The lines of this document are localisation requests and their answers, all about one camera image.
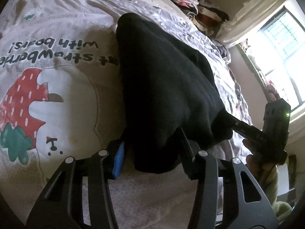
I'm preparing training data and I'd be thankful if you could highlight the black sweater with orange patches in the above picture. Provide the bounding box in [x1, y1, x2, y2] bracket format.
[116, 13, 233, 174]

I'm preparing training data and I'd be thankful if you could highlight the pile of folded clothes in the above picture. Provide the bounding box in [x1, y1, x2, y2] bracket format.
[171, 0, 230, 38]

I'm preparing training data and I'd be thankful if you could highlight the person's right hand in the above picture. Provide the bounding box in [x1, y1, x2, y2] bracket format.
[246, 154, 278, 188]

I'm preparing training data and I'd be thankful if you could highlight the patterned cloth on windowsill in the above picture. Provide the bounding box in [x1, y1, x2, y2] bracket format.
[262, 76, 281, 102]

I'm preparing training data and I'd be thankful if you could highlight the window with metal grille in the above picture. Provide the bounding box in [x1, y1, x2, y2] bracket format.
[240, 7, 304, 111]

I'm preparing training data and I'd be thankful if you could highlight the purple crumpled garment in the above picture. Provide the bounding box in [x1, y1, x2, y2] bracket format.
[213, 40, 231, 65]

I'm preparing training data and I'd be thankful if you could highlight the white strawberry bear duvet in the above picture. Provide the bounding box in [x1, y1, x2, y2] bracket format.
[1, 0, 251, 223]

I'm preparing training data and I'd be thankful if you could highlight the cream curtain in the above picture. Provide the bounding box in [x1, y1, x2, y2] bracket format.
[216, 0, 287, 48]

